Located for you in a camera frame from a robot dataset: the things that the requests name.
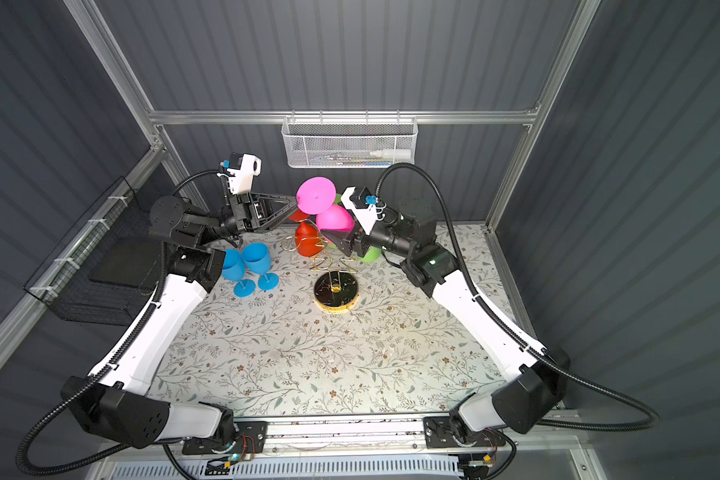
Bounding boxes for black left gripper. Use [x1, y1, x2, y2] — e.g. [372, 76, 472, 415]
[197, 198, 299, 254]

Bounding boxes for green wine glass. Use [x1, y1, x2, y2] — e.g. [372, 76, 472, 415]
[359, 246, 381, 263]

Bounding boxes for red wine glass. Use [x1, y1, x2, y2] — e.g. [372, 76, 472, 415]
[289, 209, 325, 257]

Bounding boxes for blue wine glass front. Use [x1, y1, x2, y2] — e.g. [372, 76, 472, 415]
[241, 242, 279, 291]

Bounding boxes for blue wine glass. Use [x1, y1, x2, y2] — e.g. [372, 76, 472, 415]
[241, 242, 279, 291]
[222, 249, 256, 298]

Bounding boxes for pink wine glass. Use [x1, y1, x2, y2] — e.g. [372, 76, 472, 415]
[296, 177, 355, 231]

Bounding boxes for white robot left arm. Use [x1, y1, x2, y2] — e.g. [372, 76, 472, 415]
[61, 193, 297, 449]

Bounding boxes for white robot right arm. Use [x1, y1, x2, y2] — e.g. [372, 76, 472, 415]
[323, 187, 566, 439]

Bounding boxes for gold wine glass rack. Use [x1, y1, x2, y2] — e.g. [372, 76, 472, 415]
[280, 234, 360, 314]

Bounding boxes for white marker in basket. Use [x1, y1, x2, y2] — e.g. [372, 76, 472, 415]
[369, 149, 413, 162]

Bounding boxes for black plate in basket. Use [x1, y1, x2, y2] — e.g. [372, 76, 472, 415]
[89, 237, 161, 290]

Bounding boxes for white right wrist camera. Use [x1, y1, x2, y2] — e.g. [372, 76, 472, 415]
[340, 186, 383, 236]

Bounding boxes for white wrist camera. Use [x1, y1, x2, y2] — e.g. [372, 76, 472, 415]
[340, 186, 383, 236]
[218, 153, 262, 195]

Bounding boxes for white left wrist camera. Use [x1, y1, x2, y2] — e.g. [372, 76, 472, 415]
[218, 153, 262, 195]

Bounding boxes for white wire mesh basket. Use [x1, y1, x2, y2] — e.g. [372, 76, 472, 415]
[281, 119, 419, 169]

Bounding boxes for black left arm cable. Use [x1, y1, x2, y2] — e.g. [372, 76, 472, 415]
[14, 169, 223, 477]

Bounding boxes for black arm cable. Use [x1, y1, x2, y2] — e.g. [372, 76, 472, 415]
[374, 162, 660, 432]
[14, 169, 223, 477]

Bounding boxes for black wire basket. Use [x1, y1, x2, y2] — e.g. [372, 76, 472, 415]
[24, 176, 173, 326]

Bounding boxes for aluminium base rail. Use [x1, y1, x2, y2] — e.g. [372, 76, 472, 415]
[96, 414, 597, 479]

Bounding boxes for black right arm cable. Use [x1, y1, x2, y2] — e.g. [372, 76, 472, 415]
[374, 162, 660, 432]

